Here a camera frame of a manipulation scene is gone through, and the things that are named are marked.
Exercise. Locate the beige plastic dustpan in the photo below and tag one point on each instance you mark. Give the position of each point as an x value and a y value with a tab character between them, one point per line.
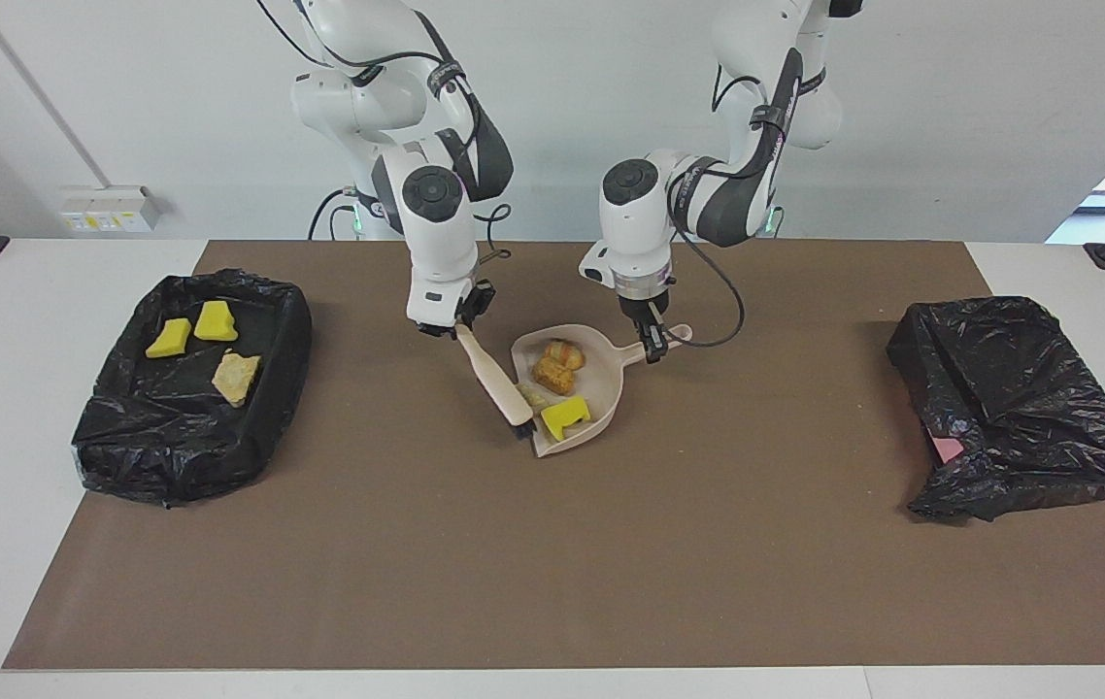
601	383

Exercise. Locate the yellow sponge piece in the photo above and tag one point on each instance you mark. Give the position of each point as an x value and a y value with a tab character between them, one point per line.
216	321
564	416
169	339

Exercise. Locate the toy croissant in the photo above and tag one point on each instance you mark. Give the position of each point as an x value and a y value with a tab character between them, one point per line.
563	351

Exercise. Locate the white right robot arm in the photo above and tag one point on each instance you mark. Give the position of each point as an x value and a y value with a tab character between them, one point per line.
436	214

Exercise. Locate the crumpled black bag bin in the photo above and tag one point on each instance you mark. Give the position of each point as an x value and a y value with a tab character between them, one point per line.
1009	408

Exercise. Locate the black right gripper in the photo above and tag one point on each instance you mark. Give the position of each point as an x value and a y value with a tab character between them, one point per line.
480	303

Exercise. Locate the pink object in bag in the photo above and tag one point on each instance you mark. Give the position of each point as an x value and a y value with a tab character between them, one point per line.
947	449

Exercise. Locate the brown toy bread roll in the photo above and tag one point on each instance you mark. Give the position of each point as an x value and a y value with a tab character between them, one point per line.
554	375

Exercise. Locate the brown table mat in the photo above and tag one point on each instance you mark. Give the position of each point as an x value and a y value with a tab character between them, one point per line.
552	582

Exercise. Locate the beige crumbly foam chunk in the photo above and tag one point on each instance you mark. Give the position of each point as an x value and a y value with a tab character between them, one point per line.
531	396
237	378

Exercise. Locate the beige hand brush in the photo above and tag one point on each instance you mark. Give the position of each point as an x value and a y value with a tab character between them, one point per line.
494	379

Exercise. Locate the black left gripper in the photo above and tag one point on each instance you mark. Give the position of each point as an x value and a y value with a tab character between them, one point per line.
642	308

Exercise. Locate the white wall socket box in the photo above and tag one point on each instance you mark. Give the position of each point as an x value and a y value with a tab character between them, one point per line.
111	209

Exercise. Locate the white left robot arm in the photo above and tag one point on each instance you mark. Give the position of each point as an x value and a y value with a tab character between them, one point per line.
640	223

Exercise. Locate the black bag lined bin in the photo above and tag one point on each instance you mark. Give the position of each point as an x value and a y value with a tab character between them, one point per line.
164	437

